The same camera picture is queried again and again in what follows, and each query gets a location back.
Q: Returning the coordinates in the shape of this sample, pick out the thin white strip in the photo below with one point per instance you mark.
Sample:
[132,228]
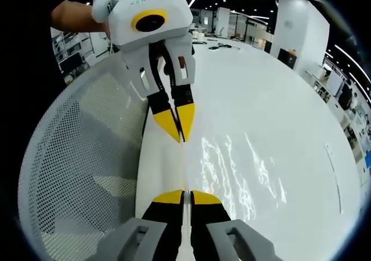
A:
[334,179]

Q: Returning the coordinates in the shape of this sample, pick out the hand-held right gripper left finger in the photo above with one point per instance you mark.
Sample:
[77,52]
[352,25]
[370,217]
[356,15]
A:
[162,229]

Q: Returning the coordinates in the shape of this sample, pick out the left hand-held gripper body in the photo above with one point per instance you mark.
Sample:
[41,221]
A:
[150,5]

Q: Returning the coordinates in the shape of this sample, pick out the black cabinet box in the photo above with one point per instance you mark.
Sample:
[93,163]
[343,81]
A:
[287,58]

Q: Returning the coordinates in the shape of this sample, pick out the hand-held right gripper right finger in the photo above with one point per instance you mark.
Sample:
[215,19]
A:
[211,229]

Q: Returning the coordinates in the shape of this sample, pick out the clear food packaging bag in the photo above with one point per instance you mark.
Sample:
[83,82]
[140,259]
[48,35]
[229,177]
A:
[232,171]

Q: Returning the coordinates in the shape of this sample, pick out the black tools on table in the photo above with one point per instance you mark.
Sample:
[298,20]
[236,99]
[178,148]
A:
[223,45]

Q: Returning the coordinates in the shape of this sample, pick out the wide white pillar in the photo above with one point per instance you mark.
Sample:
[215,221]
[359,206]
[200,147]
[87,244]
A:
[301,32]

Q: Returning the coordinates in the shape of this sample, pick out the white mesh basket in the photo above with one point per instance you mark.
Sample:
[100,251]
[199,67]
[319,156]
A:
[81,156]

